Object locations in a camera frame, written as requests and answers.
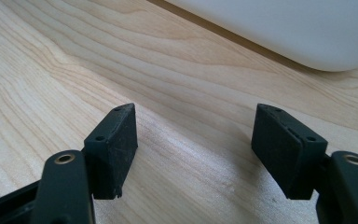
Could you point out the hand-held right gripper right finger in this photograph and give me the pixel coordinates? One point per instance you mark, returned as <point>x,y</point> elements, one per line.
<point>286,155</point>

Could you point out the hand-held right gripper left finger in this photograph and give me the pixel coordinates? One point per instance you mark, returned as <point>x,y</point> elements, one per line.
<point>115,155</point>

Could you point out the white plastic bin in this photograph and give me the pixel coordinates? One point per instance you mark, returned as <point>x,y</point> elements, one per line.
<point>292,28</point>

